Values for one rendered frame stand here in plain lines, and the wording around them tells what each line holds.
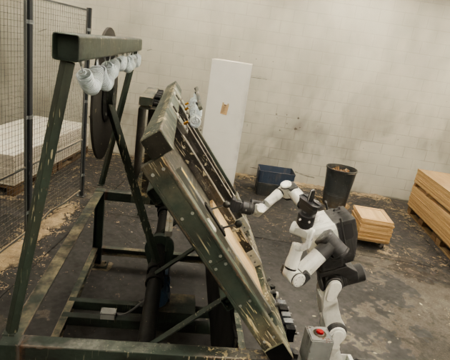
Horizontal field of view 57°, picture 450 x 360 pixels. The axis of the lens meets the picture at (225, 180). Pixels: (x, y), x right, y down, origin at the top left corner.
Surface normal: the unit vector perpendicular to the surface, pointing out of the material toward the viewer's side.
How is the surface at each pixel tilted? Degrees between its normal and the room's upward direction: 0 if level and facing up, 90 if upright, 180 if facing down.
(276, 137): 90
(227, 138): 90
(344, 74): 90
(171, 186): 90
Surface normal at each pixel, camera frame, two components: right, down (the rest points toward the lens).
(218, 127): -0.08, 0.29
